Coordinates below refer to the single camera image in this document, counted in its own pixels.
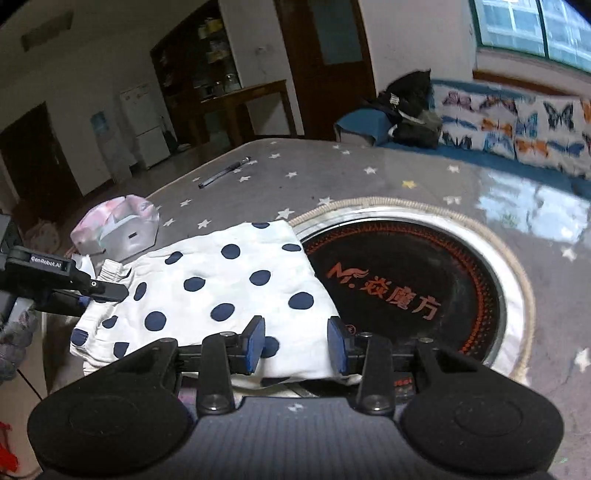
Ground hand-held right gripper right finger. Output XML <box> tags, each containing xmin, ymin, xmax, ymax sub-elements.
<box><xmin>327</xmin><ymin>317</ymin><xmax>481</xmax><ymax>415</ymax></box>

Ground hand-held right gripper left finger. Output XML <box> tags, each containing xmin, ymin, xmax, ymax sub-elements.
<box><xmin>124</xmin><ymin>316</ymin><xmax>266</xmax><ymax>416</ymax></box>

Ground white navy polka dot pants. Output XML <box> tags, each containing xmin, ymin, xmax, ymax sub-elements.
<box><xmin>69</xmin><ymin>222</ymin><xmax>363</xmax><ymax>386</ymax></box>

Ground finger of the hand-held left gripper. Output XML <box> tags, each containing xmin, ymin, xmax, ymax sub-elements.
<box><xmin>69</xmin><ymin>272</ymin><xmax>130</xmax><ymax>304</ymax></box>
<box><xmin>39</xmin><ymin>290</ymin><xmax>89</xmax><ymax>318</ymax></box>

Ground black bag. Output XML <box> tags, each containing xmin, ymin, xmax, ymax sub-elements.
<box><xmin>369</xmin><ymin>68</ymin><xmax>437</xmax><ymax>127</ymax></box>

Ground white pink tissue pack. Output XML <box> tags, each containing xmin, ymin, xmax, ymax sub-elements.
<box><xmin>69</xmin><ymin>194</ymin><xmax>161</xmax><ymax>261</ymax></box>

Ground brown door with glass pane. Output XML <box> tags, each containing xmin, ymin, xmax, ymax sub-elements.
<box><xmin>274</xmin><ymin>0</ymin><xmax>377</xmax><ymax>139</ymax></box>

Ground dark wooden door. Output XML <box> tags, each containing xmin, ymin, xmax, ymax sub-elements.
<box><xmin>0</xmin><ymin>102</ymin><xmax>84</xmax><ymax>227</ymax></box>

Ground butterfly print pillows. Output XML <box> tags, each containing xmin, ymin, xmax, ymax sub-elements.
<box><xmin>335</xmin><ymin>78</ymin><xmax>591</xmax><ymax>195</ymax></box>

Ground dark wooden desk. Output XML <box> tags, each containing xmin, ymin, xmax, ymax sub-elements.
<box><xmin>198</xmin><ymin>79</ymin><xmax>298</xmax><ymax>148</ymax></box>

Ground flat butterfly print pillow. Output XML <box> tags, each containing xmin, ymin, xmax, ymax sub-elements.
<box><xmin>436</xmin><ymin>88</ymin><xmax>525</xmax><ymax>162</ymax></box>

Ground round black induction cooktop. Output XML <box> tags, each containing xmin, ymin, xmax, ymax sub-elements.
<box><xmin>286</xmin><ymin>196</ymin><xmax>536</xmax><ymax>398</ymax></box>

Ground dark olive garment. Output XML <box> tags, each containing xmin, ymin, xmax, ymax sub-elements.
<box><xmin>392</xmin><ymin>111</ymin><xmax>443</xmax><ymax>149</ymax></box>

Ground person's left hand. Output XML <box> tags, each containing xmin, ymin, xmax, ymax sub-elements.
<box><xmin>0</xmin><ymin>307</ymin><xmax>41</xmax><ymax>381</ymax></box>

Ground black pen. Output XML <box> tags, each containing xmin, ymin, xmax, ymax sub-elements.
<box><xmin>198</xmin><ymin>156</ymin><xmax>251</xmax><ymax>190</ymax></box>

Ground green framed window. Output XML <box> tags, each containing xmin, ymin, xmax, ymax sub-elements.
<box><xmin>468</xmin><ymin>0</ymin><xmax>591</xmax><ymax>75</ymax></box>

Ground wooden wall ledge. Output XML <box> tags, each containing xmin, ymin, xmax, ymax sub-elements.
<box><xmin>473</xmin><ymin>69</ymin><xmax>591</xmax><ymax>97</ymax></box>

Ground red plastic object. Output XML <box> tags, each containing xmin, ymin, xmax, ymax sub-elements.
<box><xmin>0</xmin><ymin>420</ymin><xmax>19</xmax><ymax>472</ymax></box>

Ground pale plastic bag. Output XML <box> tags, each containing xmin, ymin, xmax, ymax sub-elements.
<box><xmin>25</xmin><ymin>219</ymin><xmax>62</xmax><ymax>256</ymax></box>

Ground grey star-printed tablecloth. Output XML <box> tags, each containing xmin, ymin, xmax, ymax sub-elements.
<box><xmin>41</xmin><ymin>136</ymin><xmax>591</xmax><ymax>462</ymax></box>

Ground dark wooden shelf cabinet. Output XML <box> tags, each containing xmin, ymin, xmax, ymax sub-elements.
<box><xmin>150</xmin><ymin>0</ymin><xmax>243</xmax><ymax>148</ymax></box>

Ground white refrigerator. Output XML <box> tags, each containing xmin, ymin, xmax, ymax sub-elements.
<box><xmin>119</xmin><ymin>83</ymin><xmax>171</xmax><ymax>171</ymax></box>

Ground white water dispenser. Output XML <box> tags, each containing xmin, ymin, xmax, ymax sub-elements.
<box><xmin>89</xmin><ymin>111</ymin><xmax>132</xmax><ymax>185</ymax></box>

